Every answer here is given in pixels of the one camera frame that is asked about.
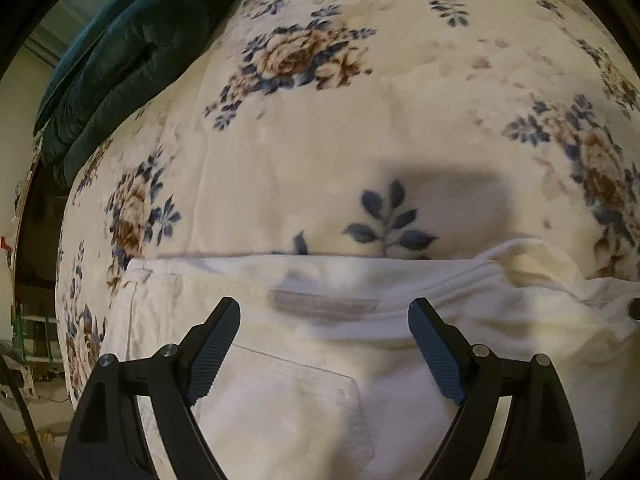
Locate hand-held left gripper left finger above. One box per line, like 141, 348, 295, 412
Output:
59, 296, 242, 480

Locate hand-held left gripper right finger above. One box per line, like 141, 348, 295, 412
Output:
407, 297, 586, 480

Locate white pants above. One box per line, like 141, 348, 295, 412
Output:
102, 237, 640, 480

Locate green metal rack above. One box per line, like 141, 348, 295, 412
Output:
12, 314, 57, 363

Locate wooden desk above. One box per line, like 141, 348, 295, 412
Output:
10, 157, 43, 321

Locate floral bed blanket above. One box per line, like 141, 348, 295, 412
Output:
54, 0, 640, 406

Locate folded teal comforter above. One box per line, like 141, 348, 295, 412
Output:
32, 0, 273, 187

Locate black cable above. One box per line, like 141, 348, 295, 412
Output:
0, 352, 53, 480

